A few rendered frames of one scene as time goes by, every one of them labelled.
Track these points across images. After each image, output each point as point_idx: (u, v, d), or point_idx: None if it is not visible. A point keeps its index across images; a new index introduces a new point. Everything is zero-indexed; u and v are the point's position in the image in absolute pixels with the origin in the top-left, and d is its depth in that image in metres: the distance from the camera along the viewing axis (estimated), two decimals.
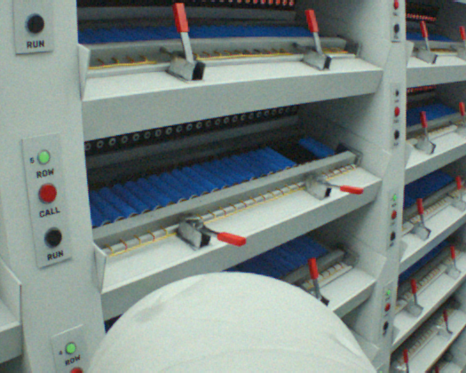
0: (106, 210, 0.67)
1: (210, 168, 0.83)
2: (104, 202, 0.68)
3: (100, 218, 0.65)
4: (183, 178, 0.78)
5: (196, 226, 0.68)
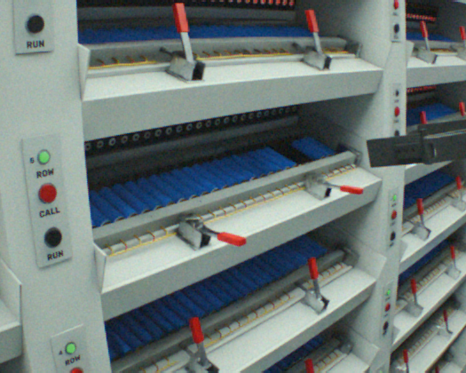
0: (106, 210, 0.67)
1: (210, 168, 0.83)
2: (104, 202, 0.68)
3: (100, 218, 0.65)
4: (183, 178, 0.78)
5: (196, 226, 0.68)
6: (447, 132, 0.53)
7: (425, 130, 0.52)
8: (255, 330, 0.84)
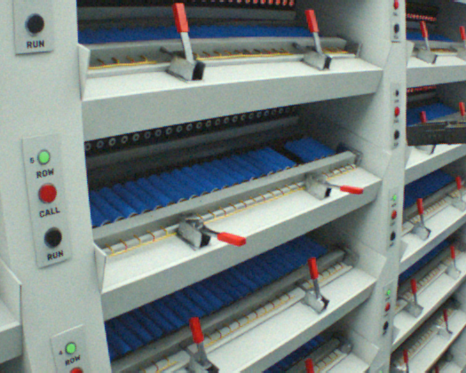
0: (106, 210, 0.67)
1: (210, 168, 0.83)
2: (104, 202, 0.68)
3: (100, 218, 0.65)
4: (183, 178, 0.78)
5: (196, 226, 0.68)
6: None
7: None
8: (255, 330, 0.84)
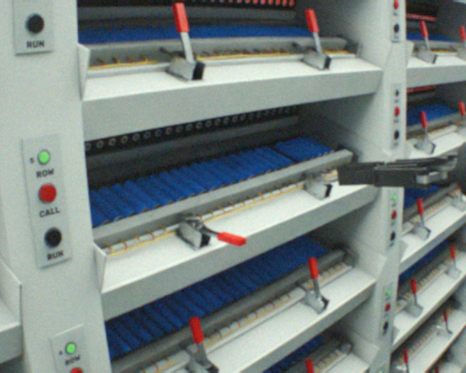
0: (106, 210, 0.67)
1: (209, 167, 0.83)
2: (103, 202, 0.68)
3: (100, 218, 0.65)
4: (181, 178, 0.78)
5: (196, 226, 0.68)
6: (394, 165, 0.76)
7: (375, 162, 0.77)
8: (255, 330, 0.84)
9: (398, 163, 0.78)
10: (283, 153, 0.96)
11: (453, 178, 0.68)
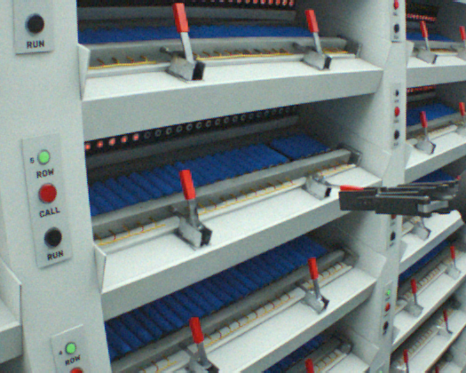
0: (99, 204, 0.68)
1: (203, 163, 0.84)
2: (96, 195, 0.69)
3: (93, 211, 0.66)
4: (175, 173, 0.79)
5: None
6: (395, 192, 0.77)
7: (375, 189, 0.78)
8: (255, 330, 0.84)
9: (400, 189, 0.79)
10: (279, 150, 0.97)
11: (454, 206, 0.69)
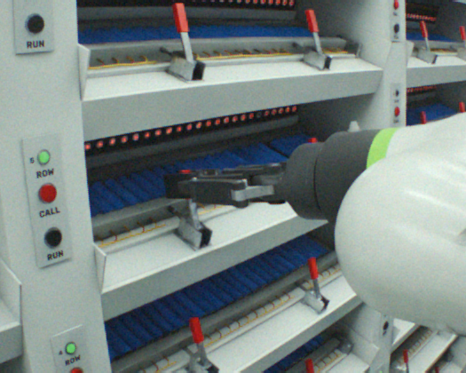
0: (99, 204, 0.68)
1: (203, 163, 0.84)
2: (97, 195, 0.69)
3: (94, 210, 0.66)
4: (176, 173, 0.79)
5: None
6: (220, 175, 0.62)
7: (195, 171, 0.62)
8: (255, 330, 0.84)
9: (233, 171, 0.64)
10: (279, 150, 0.97)
11: (280, 194, 0.53)
